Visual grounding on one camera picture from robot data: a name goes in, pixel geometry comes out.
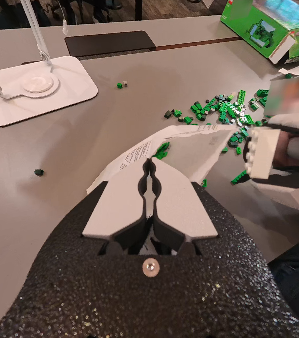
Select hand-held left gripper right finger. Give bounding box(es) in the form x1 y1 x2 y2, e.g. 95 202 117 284
151 157 219 251

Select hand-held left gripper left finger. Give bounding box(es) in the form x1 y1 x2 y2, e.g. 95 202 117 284
82 158 154 250

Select white building plate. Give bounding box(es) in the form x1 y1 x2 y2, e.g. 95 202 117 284
243 127 281 179

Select torn white paper bag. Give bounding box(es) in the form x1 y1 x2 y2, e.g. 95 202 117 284
86 124 241 194

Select grey desk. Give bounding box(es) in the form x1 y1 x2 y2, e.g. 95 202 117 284
0 14 299 338

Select black desk cover panel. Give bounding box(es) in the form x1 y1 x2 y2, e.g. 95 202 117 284
64 30 156 57

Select green flat building plate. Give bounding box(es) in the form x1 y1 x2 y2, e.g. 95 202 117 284
231 170 251 185

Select person's leg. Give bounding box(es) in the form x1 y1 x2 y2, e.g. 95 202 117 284
268 211 299 328

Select pile of green building bricks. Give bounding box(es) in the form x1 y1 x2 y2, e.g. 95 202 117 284
153 88 271 160

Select green printed cardboard box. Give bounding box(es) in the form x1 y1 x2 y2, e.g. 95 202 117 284
220 0 299 64

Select white lamp stand base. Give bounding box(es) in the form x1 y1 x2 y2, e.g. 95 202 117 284
0 0 98 127

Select black chair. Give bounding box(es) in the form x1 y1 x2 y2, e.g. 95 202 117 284
57 0 113 25

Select white hanging cable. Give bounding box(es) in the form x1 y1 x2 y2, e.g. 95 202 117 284
58 0 68 35

